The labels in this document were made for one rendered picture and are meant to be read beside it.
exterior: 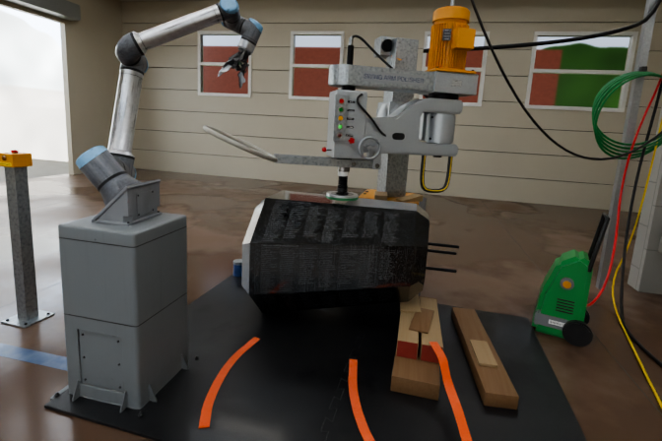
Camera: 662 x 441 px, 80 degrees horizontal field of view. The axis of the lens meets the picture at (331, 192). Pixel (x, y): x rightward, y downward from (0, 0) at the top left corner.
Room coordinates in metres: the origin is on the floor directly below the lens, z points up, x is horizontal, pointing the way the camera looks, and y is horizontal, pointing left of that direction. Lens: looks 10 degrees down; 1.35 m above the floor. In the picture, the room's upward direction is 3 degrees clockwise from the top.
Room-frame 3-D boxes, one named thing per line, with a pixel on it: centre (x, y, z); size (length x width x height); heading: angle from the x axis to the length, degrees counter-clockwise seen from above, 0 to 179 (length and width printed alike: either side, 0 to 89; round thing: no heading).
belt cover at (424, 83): (2.65, -0.42, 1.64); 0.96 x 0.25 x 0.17; 102
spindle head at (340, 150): (2.59, -0.15, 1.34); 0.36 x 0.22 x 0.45; 102
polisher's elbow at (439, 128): (2.71, -0.72, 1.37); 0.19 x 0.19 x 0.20
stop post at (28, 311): (2.37, 1.93, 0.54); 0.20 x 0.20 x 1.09; 75
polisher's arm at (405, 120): (2.64, -0.46, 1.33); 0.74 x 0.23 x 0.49; 102
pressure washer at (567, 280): (2.58, -1.66, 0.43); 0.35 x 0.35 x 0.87; 60
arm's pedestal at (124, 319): (1.83, 0.97, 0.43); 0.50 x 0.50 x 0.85; 78
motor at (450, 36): (2.70, -0.72, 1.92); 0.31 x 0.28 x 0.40; 12
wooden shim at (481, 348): (2.09, -0.93, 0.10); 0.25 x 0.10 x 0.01; 172
